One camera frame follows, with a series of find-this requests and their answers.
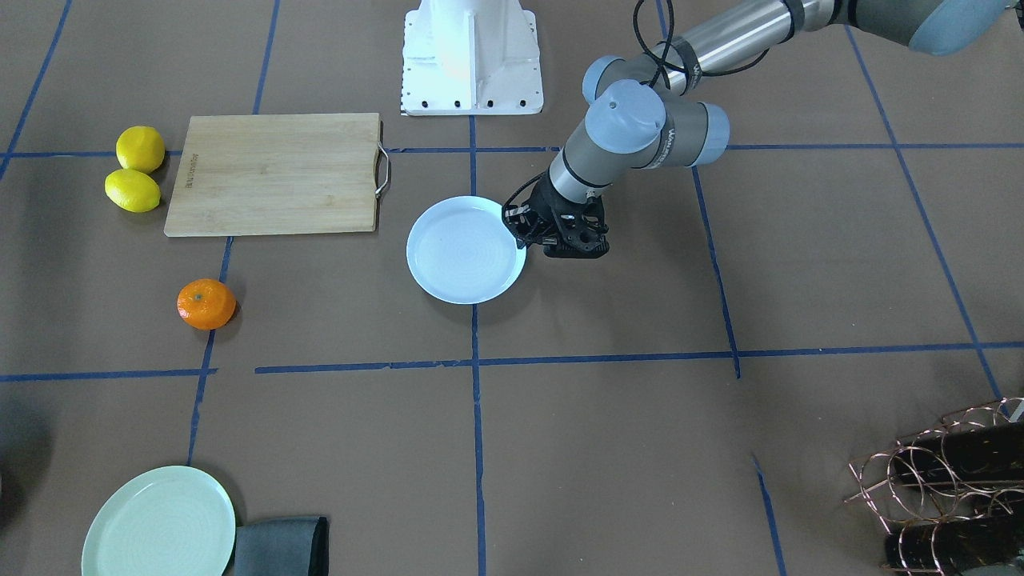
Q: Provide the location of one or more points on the orange fruit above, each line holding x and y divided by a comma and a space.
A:
206, 304

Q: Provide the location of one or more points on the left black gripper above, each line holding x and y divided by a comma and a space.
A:
546, 207

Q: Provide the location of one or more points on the grey folded cloth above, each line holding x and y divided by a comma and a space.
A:
283, 546

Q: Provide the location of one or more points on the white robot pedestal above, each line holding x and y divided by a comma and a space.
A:
470, 58

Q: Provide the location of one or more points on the light green plate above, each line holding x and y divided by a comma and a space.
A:
172, 520

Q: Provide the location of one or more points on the wooden cutting board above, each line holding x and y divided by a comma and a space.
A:
264, 174

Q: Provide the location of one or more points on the yellow lemon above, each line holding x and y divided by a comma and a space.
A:
140, 148
132, 190

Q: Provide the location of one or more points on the light blue plate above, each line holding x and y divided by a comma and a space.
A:
459, 251

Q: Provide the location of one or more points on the copper wire bottle rack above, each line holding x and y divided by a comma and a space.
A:
949, 498

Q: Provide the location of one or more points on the dark wine bottle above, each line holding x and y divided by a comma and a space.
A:
981, 546
982, 459

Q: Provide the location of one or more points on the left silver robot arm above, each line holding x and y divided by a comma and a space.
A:
638, 116

